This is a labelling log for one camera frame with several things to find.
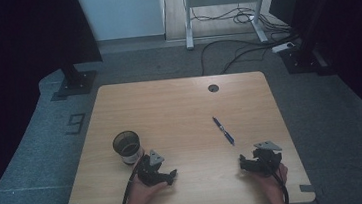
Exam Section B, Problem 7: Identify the white power strip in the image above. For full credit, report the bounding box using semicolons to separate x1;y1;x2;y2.
271;41;297;54

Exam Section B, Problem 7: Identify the black mesh pen holder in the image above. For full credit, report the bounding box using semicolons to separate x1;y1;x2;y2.
111;129;147;168

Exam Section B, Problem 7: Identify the person's left hand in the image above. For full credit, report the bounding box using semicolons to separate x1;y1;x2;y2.
123;170;174;204

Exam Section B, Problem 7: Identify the bundle of black floor cables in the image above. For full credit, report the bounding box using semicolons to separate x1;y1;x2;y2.
190;0;297;44

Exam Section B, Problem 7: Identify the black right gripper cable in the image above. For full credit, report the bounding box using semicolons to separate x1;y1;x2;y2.
267;158;291;204

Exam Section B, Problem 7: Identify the person's right hand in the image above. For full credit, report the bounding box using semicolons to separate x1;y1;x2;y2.
247;161;293;204

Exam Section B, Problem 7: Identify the black floor cable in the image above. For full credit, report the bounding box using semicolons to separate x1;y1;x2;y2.
197;32;300;78

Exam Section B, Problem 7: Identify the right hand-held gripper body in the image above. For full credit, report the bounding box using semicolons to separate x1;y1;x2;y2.
246;138;286;179

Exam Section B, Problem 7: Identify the blue pen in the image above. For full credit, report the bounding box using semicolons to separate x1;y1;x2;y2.
212;114;236;149

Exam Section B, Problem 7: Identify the black stand with square base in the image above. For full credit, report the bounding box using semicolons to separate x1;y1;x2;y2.
274;0;355;80
53;53;100;98

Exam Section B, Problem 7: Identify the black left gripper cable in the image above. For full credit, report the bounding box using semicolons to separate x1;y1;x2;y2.
114;159;149;204

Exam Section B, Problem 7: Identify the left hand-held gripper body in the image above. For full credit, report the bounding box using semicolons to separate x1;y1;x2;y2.
135;148;169;188

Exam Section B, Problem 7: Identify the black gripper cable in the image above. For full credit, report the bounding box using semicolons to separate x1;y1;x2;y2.
267;158;291;204
114;159;149;204

